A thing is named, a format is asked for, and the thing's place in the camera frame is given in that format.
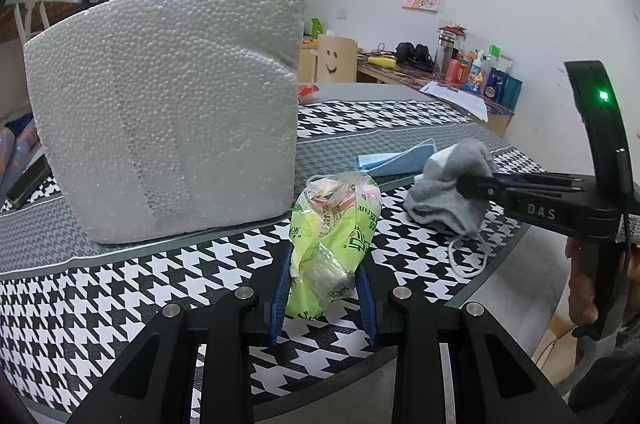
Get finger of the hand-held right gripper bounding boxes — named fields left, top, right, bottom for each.
left=457, top=171, right=587, bottom=206

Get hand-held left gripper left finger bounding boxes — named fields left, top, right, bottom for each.
left=65, top=245, right=296, bottom=424

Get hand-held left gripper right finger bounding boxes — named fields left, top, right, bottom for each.
left=356, top=264, right=583, bottom=424

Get white face mask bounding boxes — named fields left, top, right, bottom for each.
left=403, top=138, right=500, bottom=279

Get green plastic bag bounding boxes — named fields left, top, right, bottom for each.
left=284, top=171, right=383, bottom=321

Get blue face mask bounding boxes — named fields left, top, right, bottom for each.
left=354, top=138, right=438, bottom=177

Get white foam box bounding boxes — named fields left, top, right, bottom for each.
left=22, top=0, right=308, bottom=245

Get person's right hand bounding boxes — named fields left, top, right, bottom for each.
left=566, top=235, right=601, bottom=325

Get wooden desk with patterned cloth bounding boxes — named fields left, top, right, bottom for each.
left=356, top=49, right=516, bottom=137

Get printed paper sheet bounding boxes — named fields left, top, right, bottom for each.
left=419, top=80, right=489, bottom=122

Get cluster of toiletry bottles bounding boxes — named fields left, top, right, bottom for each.
left=434, top=22, right=523, bottom=109

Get houndstooth tablecloth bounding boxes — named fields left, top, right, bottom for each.
left=0, top=82, right=543, bottom=415

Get black headphones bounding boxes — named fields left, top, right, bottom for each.
left=395, top=42, right=433, bottom=68

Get black phone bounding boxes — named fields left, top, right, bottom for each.
left=6, top=154, right=51, bottom=210

